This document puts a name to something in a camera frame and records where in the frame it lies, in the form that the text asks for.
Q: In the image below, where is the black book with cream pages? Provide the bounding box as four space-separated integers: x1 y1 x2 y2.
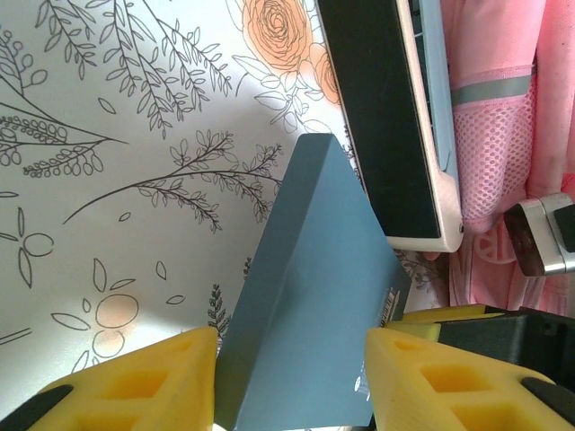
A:
316 0 464 253

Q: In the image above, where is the pink student backpack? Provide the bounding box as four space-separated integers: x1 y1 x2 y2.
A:
442 0 575 315

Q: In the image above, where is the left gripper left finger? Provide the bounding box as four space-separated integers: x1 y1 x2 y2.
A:
0 326 218 431

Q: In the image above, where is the teal book with white print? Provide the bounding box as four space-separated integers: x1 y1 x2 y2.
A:
214 133 412 428

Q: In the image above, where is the silver metal clip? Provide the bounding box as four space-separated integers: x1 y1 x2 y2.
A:
502 192 575 279

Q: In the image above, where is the floral patterned tablecloth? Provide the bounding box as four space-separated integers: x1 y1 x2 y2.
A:
0 0 450 431

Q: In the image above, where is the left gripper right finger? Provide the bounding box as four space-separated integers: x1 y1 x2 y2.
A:
365 330 575 431

